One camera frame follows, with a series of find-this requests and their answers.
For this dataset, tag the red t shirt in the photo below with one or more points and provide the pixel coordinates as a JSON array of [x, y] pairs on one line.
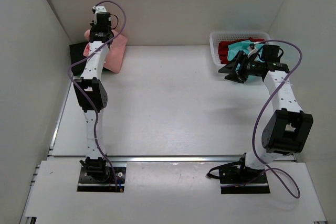
[[227, 50]]

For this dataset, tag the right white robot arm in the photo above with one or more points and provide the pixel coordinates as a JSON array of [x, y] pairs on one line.
[[288, 128]]

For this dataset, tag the aluminium table rail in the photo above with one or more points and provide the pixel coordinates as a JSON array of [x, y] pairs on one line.
[[176, 159]]

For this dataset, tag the pink t shirt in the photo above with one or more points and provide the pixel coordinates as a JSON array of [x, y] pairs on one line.
[[114, 59]]

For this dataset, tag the folded black t shirt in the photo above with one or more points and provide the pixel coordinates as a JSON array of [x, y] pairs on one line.
[[76, 58]]

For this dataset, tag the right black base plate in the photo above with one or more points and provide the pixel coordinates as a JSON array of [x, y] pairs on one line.
[[232, 182]]

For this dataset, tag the white plastic basket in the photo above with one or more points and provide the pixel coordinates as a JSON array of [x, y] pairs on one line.
[[218, 36]]

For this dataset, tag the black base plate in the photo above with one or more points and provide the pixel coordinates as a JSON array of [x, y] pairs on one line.
[[105, 182], [232, 182]]

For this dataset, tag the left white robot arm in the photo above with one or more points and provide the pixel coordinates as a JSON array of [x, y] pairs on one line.
[[91, 95]]

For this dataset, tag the teal t shirt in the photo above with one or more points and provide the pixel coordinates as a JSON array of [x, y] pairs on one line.
[[243, 60]]

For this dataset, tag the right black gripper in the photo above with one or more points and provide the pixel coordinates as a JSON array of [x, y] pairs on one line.
[[235, 76]]

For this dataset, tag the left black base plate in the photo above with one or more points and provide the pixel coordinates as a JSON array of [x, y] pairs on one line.
[[105, 182]]

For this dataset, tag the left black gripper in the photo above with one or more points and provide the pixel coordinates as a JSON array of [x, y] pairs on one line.
[[94, 24]]

